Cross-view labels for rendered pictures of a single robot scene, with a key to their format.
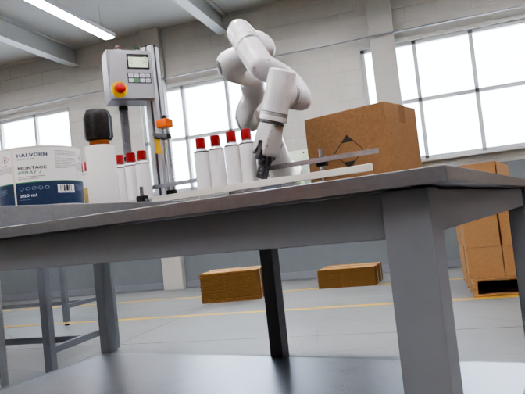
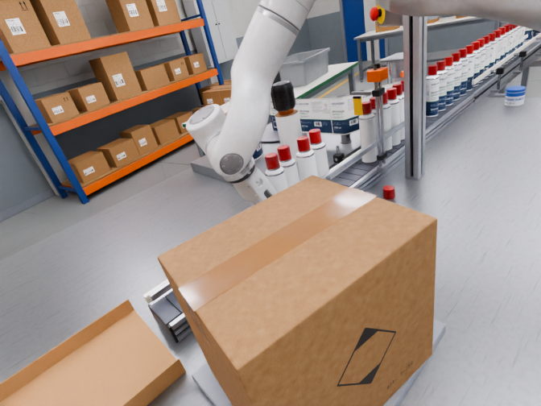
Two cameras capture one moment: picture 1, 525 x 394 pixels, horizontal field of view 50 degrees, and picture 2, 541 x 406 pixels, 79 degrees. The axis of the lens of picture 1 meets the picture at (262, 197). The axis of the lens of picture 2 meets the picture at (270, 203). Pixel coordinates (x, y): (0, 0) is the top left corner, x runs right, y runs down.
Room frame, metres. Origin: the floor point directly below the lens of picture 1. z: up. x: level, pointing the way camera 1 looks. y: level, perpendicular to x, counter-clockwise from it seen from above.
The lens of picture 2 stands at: (2.04, -0.70, 1.38)
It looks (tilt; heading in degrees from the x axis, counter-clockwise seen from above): 28 degrees down; 114
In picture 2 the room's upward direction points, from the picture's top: 14 degrees counter-clockwise
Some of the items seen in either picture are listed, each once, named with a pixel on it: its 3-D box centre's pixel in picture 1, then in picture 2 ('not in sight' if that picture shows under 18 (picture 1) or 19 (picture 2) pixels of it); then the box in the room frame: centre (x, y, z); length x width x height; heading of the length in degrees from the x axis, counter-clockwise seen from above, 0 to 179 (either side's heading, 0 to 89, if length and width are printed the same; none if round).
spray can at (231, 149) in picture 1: (233, 163); (290, 181); (1.77, 0.08, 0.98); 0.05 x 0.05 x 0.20
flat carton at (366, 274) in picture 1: (351, 274); not in sight; (6.34, -0.89, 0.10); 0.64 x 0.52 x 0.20; 70
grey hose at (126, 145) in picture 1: (126, 134); not in sight; (2.12, 0.49, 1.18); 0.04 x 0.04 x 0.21
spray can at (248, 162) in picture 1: (248, 161); (278, 190); (1.75, 0.03, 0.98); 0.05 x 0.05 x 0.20
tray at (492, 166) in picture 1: (441, 178); (84, 383); (1.46, -0.47, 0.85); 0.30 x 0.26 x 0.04; 61
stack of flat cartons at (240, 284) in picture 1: (235, 283); not in sight; (6.23, 0.40, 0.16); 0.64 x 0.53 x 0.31; 77
